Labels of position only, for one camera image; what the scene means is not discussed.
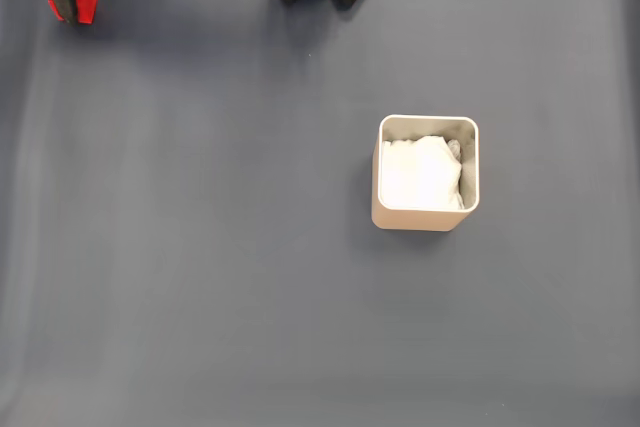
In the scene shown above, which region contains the red cube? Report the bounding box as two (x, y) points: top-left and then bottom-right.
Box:
(46, 0), (100, 26)

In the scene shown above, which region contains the beige square box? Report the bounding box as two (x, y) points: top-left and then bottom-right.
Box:
(370, 115), (481, 233)

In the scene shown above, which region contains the white crumpled cloth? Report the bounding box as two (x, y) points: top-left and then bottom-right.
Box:
(380, 135), (465, 211)

